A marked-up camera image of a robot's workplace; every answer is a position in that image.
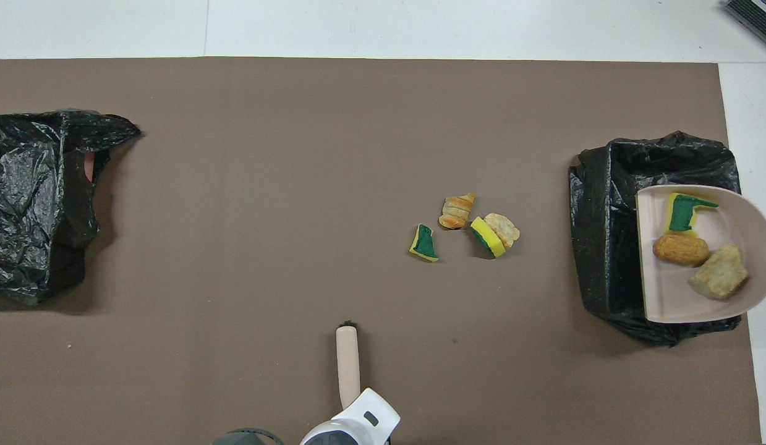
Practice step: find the small green yellow sponge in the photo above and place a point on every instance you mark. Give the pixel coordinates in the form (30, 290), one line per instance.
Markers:
(425, 244)

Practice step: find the striped croissant piece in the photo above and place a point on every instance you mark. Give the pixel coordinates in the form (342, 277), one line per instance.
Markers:
(455, 211)

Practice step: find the thick yellow green sponge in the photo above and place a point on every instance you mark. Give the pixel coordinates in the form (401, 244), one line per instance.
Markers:
(486, 238)

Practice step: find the round pale bread chunk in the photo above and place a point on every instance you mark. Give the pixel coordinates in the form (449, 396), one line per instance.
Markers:
(505, 227)

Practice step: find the beige hand brush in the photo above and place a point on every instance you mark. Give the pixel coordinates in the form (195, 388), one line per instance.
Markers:
(348, 364)

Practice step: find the beige plastic dustpan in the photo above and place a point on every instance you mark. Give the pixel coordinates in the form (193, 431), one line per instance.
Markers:
(661, 290)

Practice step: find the notched green yellow sponge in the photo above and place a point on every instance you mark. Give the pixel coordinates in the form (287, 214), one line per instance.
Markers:
(682, 213)

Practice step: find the right black trash bag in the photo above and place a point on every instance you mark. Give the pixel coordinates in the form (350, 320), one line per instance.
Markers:
(605, 247)

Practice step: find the pink plastic bin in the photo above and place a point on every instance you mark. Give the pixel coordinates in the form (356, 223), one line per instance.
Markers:
(89, 168)

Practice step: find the loose black trash bag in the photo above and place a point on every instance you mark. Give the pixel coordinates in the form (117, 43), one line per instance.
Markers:
(24, 204)

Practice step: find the brown table mat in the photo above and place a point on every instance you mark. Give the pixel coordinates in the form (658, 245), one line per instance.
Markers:
(358, 123)

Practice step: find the dark ribbed panel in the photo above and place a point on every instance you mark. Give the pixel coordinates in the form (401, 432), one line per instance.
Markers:
(757, 18)

